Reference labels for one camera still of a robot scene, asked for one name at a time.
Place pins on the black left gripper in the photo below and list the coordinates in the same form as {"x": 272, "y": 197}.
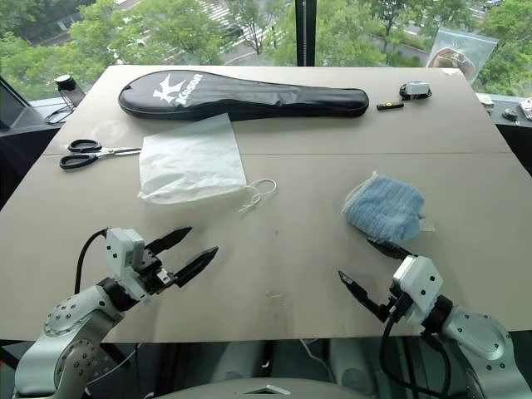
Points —
{"x": 150, "y": 272}

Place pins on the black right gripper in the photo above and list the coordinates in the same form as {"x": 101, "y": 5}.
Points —
{"x": 397, "y": 305}

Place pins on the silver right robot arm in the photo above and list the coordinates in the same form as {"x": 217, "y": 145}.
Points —
{"x": 478, "y": 332}

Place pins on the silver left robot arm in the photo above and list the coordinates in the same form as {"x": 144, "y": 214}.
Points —
{"x": 70, "y": 328}

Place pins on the blue cloth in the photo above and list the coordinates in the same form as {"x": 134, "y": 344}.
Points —
{"x": 386, "y": 208}

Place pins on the clear zip plastic bag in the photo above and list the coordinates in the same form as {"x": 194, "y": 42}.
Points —
{"x": 461, "y": 50}

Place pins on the small black stick device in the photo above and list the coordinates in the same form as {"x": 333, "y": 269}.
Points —
{"x": 390, "y": 105}

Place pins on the black racket cover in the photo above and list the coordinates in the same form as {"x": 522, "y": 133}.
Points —
{"x": 249, "y": 97}

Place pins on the small white box device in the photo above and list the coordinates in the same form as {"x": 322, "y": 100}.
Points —
{"x": 417, "y": 88}

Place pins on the small dark item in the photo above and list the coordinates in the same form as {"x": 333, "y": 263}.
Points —
{"x": 509, "y": 114}

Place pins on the black round device on stand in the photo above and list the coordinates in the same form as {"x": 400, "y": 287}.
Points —
{"x": 64, "y": 81}

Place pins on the white patterned small item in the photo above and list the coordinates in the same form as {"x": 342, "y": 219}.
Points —
{"x": 526, "y": 109}

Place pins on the dark slanted panel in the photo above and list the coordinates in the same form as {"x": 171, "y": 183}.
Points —
{"x": 12, "y": 108}

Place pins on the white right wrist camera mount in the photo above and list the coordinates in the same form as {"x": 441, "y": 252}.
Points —
{"x": 420, "y": 282}

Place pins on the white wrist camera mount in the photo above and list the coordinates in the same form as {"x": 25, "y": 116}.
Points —
{"x": 420, "y": 282}
{"x": 120, "y": 253}

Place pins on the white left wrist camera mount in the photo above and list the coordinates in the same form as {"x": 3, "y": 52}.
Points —
{"x": 120, "y": 253}

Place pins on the black window frame post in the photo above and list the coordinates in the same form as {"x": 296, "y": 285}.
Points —
{"x": 306, "y": 32}

